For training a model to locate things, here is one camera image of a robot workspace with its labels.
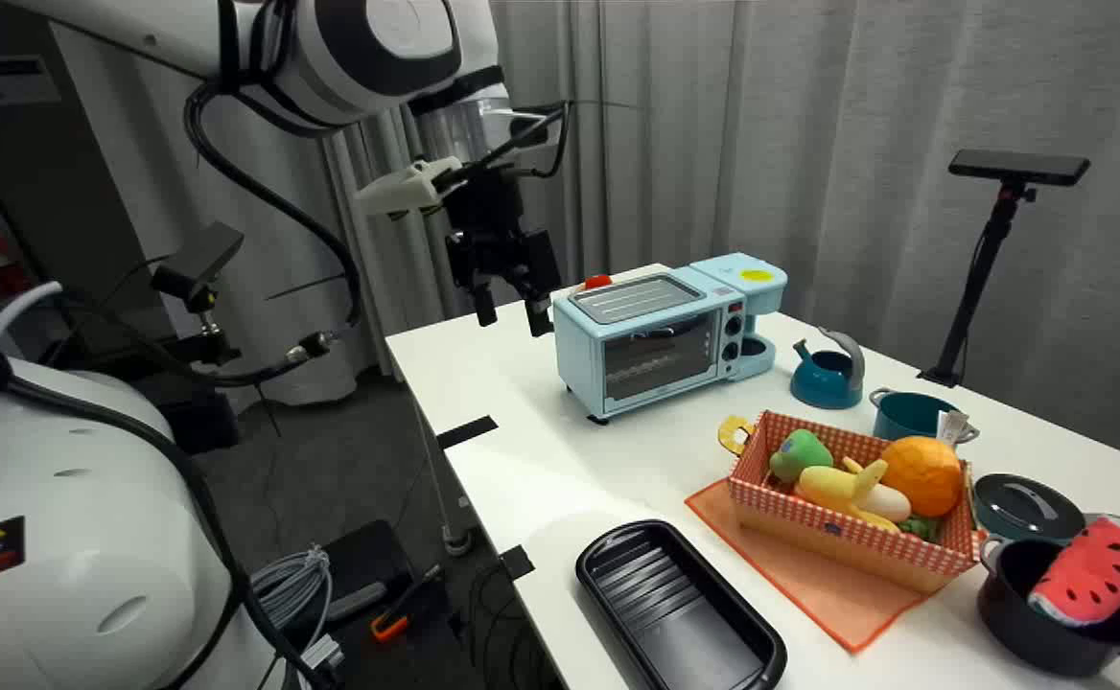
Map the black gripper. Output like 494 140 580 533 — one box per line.
440 166 560 340

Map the yellow banana plushy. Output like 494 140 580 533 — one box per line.
791 451 918 535

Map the light green plushy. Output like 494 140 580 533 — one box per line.
763 425 841 490

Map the black ribbed plastic tray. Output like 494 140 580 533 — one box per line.
570 512 791 690

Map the orange fruit plushy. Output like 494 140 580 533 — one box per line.
879 432 970 521

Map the red watermelon slice plushy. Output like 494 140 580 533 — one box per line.
1024 512 1120 634

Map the black tape patch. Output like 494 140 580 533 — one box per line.
494 542 542 584
434 409 502 451

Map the light blue toy oven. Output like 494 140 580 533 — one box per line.
547 250 795 428

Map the dark blue toy kettle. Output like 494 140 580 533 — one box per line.
787 324 869 412

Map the grey curtain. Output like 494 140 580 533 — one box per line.
315 0 1120 466

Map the orange striped basket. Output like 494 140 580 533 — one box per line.
712 406 985 599

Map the teal toy pot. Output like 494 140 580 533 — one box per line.
865 384 980 451

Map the orange cloth mat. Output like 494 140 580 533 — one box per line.
681 474 961 659

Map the grey toy frying pan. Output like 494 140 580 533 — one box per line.
966 466 1120 548

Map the black toy pot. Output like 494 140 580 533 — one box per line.
975 533 1120 683

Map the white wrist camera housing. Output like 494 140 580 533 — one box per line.
347 153 471 218

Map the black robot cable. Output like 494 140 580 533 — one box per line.
180 75 368 391

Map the orange handled tool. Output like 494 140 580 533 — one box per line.
368 604 413 645

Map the coiled grey cable bundle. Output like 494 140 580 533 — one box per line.
243 544 347 677

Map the black camera stand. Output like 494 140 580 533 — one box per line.
913 147 1098 391

